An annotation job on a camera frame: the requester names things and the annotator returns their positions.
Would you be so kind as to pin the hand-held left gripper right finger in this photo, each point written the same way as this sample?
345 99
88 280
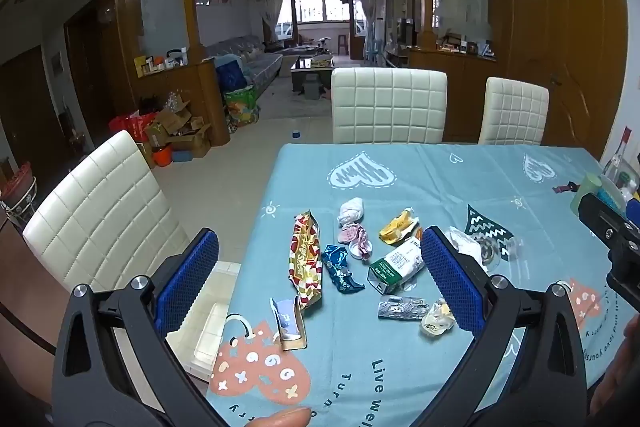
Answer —
452 282

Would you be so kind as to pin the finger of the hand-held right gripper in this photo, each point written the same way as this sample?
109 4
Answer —
602 217

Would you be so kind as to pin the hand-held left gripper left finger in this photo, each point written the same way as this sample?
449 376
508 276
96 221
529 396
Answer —
185 282

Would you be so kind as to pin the clear plastic wrapper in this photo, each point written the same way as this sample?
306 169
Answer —
436 322

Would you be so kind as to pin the green white carton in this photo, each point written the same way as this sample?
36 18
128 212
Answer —
397 267

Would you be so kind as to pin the silver foil wrapper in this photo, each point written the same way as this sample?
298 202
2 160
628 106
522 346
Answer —
400 309

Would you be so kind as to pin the white plastic bin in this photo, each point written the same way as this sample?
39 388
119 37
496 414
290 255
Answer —
212 337

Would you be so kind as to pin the white round lid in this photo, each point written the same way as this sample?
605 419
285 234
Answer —
361 249

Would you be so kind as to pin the pink paper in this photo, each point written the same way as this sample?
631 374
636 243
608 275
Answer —
352 234

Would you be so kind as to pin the light blue small box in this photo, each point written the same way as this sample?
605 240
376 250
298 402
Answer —
289 324

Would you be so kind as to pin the blue foil wrapper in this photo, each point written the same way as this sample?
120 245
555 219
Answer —
340 269

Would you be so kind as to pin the red yellow snack wrapper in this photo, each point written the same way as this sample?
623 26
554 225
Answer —
305 262

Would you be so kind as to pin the white tissue wad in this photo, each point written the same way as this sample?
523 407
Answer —
351 209

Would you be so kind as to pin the person's right hand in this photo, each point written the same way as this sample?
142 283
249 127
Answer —
610 384

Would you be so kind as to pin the person's left hand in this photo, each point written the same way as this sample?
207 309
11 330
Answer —
286 418

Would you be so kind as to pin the green plastic container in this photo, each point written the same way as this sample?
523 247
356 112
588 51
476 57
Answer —
586 193

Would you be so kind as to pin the small purple item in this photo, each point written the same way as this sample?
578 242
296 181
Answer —
564 187

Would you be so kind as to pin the white quilted dining chair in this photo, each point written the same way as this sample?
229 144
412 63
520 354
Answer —
514 112
389 104
100 217

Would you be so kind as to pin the blue printed tablecloth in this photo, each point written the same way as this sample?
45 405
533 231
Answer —
425 177

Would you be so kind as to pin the orange bucket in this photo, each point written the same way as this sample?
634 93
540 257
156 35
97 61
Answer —
162 157

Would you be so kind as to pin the pile of cardboard boxes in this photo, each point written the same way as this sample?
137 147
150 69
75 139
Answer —
180 129

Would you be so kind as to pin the red shopping bag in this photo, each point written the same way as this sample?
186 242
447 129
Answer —
127 124

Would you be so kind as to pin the wooden partition cabinet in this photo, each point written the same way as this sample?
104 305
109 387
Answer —
197 102
465 97

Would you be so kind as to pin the wooden door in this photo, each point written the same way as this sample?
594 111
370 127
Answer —
570 37

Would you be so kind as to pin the colourful woven bag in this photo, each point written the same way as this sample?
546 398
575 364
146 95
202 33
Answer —
241 107

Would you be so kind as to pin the metal plant stand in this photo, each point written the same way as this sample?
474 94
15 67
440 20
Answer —
17 197

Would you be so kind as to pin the blue cushion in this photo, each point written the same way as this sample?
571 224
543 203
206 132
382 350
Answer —
231 76

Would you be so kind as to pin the yellow box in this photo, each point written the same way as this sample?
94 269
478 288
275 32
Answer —
139 67

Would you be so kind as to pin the grey waste bin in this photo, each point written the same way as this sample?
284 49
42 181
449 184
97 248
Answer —
312 88

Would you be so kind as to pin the grey sofa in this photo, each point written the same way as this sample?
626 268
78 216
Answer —
255 59

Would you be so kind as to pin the dark coffee table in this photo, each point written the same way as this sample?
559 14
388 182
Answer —
311 67

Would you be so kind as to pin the wooden stool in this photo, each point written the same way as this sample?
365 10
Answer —
343 44

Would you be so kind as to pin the white standing air conditioner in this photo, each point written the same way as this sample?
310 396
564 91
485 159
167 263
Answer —
381 22

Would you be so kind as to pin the window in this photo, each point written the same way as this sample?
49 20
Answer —
322 2

